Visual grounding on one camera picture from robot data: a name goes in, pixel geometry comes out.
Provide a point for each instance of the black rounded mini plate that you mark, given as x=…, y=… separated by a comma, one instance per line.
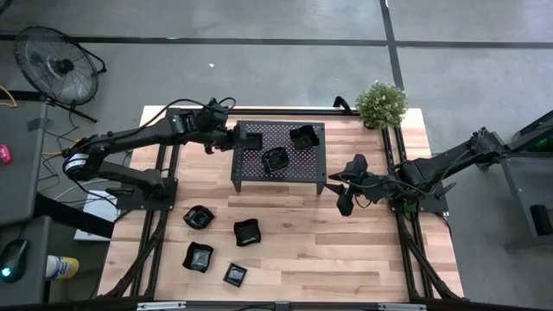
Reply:
x=275, y=160
x=198, y=217

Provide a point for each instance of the silver aluminium bracket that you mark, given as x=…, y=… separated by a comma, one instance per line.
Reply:
x=160, y=306
x=402, y=307

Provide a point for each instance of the white flat box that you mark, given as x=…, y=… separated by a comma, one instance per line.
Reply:
x=99, y=211

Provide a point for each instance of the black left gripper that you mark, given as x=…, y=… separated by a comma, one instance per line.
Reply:
x=218, y=139

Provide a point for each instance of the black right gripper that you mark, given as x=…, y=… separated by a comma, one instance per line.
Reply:
x=370, y=189

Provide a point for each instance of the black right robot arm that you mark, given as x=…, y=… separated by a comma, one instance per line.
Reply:
x=453, y=160

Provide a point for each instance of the black wavy square mini plate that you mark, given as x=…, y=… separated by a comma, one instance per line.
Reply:
x=198, y=257
x=304, y=137
x=247, y=232

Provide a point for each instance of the green potted plant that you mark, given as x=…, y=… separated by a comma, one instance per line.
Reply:
x=381, y=105

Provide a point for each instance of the black floor fan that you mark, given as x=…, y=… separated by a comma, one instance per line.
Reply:
x=56, y=65

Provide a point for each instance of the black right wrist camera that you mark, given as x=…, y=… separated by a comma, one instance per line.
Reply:
x=357, y=165

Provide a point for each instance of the grey side desk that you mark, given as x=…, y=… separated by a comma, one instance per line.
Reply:
x=21, y=190

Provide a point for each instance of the black metal table frame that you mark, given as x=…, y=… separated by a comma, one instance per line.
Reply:
x=281, y=112

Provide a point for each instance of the black perforated metal rack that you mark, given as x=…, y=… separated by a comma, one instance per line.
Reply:
x=302, y=170

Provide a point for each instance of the black computer mouse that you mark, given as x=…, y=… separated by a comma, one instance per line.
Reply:
x=13, y=259

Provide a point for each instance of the white yellow spray can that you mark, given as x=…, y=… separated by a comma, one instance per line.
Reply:
x=62, y=267

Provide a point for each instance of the small red object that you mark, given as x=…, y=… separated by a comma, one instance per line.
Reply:
x=4, y=154

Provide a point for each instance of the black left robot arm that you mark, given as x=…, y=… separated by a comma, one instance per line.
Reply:
x=129, y=138

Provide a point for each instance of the black metal beam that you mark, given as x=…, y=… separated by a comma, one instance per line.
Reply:
x=73, y=216

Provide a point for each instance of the grey metal cart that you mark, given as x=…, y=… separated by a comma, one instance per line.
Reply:
x=525, y=185

